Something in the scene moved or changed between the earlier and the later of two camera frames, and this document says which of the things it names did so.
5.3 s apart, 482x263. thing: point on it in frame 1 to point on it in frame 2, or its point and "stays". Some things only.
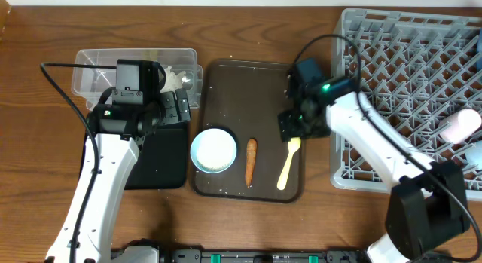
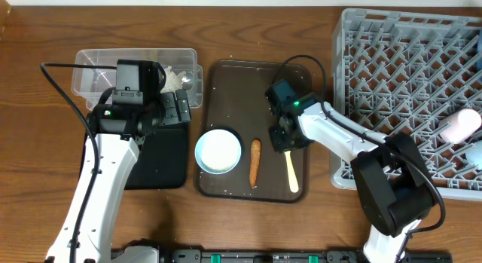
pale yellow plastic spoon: (294, 145) to (293, 178)
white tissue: (173, 81) stays
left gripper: (167, 104) stays
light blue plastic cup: (474, 155) stays
